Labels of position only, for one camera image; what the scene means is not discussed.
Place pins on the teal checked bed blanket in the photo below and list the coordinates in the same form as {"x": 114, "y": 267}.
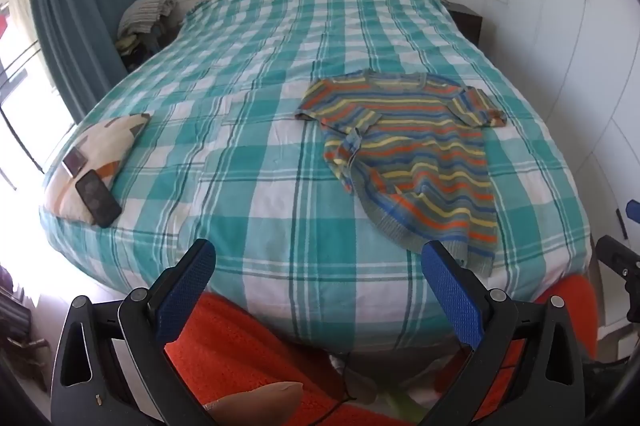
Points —
{"x": 250, "y": 106}

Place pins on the pile of folded clothes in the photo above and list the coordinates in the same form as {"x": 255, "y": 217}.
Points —
{"x": 145, "y": 13}

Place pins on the dark wooden nightstand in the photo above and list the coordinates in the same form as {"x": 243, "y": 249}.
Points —
{"x": 467, "y": 21}

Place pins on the white wardrobe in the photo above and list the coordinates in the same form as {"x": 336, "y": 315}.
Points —
{"x": 565, "y": 31}

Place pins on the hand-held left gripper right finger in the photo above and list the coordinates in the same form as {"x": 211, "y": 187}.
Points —
{"x": 452, "y": 291}

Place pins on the teal curtain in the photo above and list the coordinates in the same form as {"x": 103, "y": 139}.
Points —
{"x": 80, "y": 6}

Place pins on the black smartphone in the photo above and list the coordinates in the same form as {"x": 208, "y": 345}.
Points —
{"x": 98, "y": 198}

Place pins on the cream patterned cushion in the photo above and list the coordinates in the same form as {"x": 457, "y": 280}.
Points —
{"x": 107, "y": 141}

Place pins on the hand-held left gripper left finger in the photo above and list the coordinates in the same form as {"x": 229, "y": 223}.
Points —
{"x": 182, "y": 291}

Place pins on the window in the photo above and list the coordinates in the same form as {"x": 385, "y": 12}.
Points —
{"x": 25, "y": 81}

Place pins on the small silver phone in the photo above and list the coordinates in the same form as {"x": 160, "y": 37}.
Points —
{"x": 76, "y": 162}

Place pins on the orange knit garment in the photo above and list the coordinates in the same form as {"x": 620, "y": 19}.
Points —
{"x": 230, "y": 356}

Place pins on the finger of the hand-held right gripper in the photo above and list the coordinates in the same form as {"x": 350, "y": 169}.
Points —
{"x": 620, "y": 258}
{"x": 634, "y": 211}

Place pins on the person's left hand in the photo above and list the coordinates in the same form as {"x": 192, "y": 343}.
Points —
{"x": 260, "y": 401}

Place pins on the striped knit sweater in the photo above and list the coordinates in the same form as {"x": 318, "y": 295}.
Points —
{"x": 415, "y": 156}

